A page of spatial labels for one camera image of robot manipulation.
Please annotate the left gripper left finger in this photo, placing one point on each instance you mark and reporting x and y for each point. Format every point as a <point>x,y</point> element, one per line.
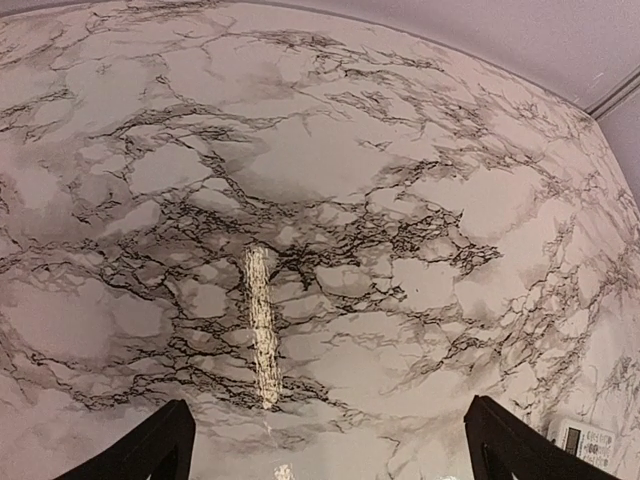
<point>161,447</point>

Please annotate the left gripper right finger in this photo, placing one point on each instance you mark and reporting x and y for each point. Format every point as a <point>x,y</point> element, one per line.
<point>503,447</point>

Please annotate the white remote control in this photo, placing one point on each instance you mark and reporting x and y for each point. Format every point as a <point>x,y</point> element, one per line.
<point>589,443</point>

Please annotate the right aluminium frame post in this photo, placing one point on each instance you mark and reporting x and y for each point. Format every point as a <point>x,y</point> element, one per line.
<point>616,96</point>

